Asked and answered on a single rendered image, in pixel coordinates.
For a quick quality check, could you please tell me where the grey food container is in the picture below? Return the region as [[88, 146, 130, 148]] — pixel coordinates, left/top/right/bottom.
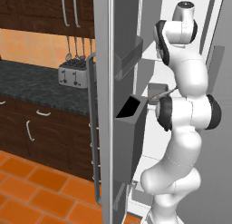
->
[[147, 83, 170, 106]]

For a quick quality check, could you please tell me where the deep grey door bin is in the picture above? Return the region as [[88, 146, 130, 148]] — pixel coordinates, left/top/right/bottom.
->
[[113, 93, 150, 185]]

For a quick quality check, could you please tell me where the shallow grey door bin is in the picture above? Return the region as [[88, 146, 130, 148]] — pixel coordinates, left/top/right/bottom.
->
[[114, 34, 144, 83]]

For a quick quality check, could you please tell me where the dark wood drawer stack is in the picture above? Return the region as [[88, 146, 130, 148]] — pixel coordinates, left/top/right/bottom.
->
[[68, 112, 102, 182]]

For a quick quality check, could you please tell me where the silver toaster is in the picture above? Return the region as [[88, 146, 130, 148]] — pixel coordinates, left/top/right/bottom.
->
[[57, 59, 90, 90]]

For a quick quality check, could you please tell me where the hanging metal utensil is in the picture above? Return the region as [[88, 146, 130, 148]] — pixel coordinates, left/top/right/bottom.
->
[[88, 37, 95, 58], [80, 36, 88, 61], [73, 36, 82, 61]]

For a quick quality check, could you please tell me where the dark wood drawer front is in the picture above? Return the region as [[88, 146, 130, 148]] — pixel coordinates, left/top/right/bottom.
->
[[15, 99, 71, 120]]

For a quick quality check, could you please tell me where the hanging metal skimmer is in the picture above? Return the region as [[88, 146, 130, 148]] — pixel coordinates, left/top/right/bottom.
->
[[65, 35, 73, 61]]

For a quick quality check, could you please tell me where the dark wood base cupboard door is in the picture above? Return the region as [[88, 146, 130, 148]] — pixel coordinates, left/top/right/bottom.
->
[[17, 110, 71, 171]]

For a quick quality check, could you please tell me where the white fridge body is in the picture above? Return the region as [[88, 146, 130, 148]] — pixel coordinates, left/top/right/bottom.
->
[[126, 0, 232, 224]]

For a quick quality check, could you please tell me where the small grey door bin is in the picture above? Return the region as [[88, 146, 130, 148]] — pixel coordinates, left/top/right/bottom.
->
[[112, 180, 138, 214]]

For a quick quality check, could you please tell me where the grey side door bin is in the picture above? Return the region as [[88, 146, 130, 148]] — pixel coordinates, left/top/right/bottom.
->
[[206, 44, 227, 94]]

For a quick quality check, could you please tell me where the grey fridge side door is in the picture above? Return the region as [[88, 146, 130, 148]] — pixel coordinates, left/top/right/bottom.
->
[[177, 0, 232, 224]]

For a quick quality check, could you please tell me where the grey fridge door handle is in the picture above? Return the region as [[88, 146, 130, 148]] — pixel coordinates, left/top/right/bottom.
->
[[86, 53, 103, 206]]

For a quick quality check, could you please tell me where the silver base cupboard handle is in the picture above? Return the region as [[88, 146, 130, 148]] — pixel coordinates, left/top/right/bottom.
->
[[25, 120, 35, 142]]

